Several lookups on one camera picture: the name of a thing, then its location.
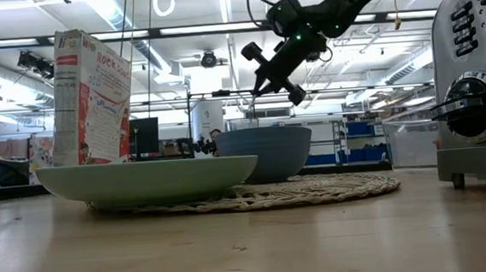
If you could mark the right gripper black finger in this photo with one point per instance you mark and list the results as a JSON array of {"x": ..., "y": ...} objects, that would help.
[
  {"x": 258, "y": 81},
  {"x": 271, "y": 87}
]

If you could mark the blue bowl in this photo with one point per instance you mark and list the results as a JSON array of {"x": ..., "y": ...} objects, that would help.
[{"x": 270, "y": 151}]

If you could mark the round woven straw placemat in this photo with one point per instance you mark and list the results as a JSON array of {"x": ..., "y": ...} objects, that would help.
[{"x": 315, "y": 188}]

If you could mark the pale green plate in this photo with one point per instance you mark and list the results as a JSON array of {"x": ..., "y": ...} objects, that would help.
[{"x": 143, "y": 181}]

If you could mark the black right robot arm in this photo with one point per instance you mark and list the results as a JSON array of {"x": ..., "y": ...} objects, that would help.
[{"x": 345, "y": 4}]

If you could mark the white cylindrical tank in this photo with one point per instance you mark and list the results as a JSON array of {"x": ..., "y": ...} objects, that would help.
[{"x": 207, "y": 117}]

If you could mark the blue storage bin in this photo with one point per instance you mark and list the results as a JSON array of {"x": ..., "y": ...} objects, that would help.
[
  {"x": 359, "y": 128},
  {"x": 319, "y": 160},
  {"x": 364, "y": 154}
]

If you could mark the black monitor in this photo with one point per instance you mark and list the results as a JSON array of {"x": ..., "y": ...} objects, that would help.
[{"x": 144, "y": 136}]

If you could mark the clear plastic container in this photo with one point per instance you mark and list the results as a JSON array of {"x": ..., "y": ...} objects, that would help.
[{"x": 411, "y": 145}]

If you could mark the white red cereal box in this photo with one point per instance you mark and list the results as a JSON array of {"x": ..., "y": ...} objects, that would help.
[{"x": 94, "y": 99}]

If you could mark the printed white package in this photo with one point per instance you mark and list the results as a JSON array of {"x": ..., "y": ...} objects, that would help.
[{"x": 40, "y": 152}]

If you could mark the dark waste bin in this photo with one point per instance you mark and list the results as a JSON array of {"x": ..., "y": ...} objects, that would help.
[{"x": 11, "y": 171}]

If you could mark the round black ceiling camera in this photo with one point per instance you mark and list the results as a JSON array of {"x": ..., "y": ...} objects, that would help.
[{"x": 208, "y": 60}]

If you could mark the black jointed mount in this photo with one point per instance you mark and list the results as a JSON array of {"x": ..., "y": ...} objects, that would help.
[{"x": 196, "y": 147}]

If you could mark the black overhead rail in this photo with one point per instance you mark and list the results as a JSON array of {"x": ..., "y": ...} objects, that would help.
[{"x": 154, "y": 33}]

